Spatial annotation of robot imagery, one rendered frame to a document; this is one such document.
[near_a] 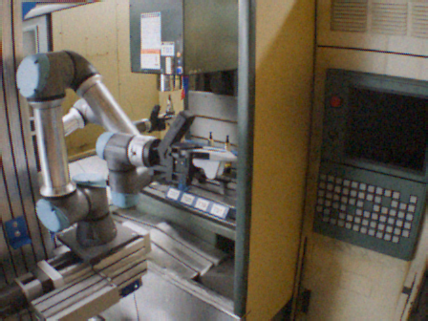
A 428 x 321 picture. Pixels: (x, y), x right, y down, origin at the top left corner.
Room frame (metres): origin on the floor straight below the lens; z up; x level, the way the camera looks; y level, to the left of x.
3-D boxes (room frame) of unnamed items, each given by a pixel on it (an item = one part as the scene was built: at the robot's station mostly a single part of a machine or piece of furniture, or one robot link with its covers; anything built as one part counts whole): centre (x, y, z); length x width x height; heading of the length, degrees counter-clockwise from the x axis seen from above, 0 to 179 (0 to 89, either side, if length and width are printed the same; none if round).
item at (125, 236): (1.08, 0.44, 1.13); 0.36 x 0.22 x 0.06; 142
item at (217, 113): (2.59, 0.02, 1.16); 0.48 x 0.05 x 0.51; 51
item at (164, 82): (2.24, 0.30, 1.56); 0.16 x 0.16 x 0.12
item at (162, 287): (1.74, 0.70, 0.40); 2.08 x 0.07 x 0.80; 51
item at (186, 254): (1.80, 0.39, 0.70); 0.90 x 0.30 x 0.16; 51
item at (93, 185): (1.08, 0.44, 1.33); 0.13 x 0.12 x 0.14; 156
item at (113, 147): (0.86, 0.25, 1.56); 0.11 x 0.08 x 0.09; 66
